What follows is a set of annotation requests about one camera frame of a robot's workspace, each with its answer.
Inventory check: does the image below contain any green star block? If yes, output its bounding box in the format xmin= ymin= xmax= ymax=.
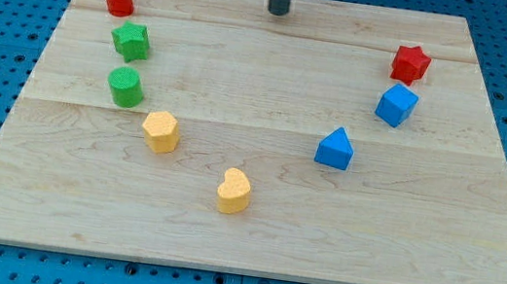
xmin=111 ymin=20 xmax=150 ymax=62

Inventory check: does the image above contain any blue cube block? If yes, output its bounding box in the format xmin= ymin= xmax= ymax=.
xmin=375 ymin=84 xmax=419 ymax=127

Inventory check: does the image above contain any yellow heart block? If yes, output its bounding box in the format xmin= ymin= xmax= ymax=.
xmin=216 ymin=167 xmax=251 ymax=214

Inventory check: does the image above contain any light wooden board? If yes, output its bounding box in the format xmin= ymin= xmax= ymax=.
xmin=0 ymin=0 xmax=507 ymax=284

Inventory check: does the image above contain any green cylinder block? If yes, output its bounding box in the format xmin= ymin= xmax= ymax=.
xmin=107 ymin=66 xmax=144 ymax=108

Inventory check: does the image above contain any blue triangle block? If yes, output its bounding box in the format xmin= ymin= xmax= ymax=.
xmin=314 ymin=127 xmax=354 ymax=170

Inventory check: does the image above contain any yellow hexagon block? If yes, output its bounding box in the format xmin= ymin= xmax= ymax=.
xmin=142 ymin=111 xmax=180 ymax=154

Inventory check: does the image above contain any red star block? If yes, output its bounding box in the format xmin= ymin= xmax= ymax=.
xmin=390 ymin=46 xmax=432 ymax=86

